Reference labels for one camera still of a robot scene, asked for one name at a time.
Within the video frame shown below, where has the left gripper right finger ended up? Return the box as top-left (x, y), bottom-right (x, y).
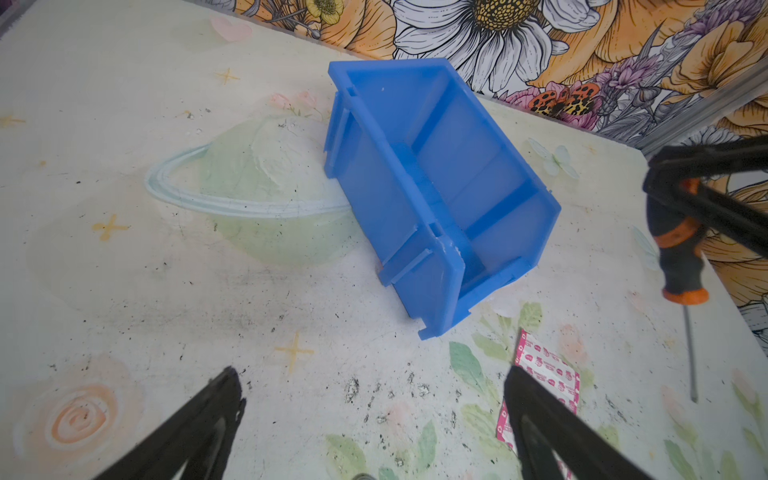
top-left (504, 365), bottom-right (650, 480)

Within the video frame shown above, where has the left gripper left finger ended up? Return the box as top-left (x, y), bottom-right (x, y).
top-left (97, 366), bottom-right (246, 479)

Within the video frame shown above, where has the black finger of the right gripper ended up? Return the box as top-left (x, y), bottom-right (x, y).
top-left (642, 134), bottom-right (768, 259)

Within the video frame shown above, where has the orange black handled screwdriver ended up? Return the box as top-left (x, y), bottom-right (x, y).
top-left (646, 193), bottom-right (709, 403)

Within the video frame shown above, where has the blue plastic storage bin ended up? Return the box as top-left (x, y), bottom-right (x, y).
top-left (324, 59), bottom-right (561, 339)

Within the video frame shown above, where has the pink patterned bandage packet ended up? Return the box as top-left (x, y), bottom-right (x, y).
top-left (496, 327), bottom-right (582, 479)

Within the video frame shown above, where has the right aluminium corner post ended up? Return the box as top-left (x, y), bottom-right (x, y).
top-left (635, 58), bottom-right (767, 159)

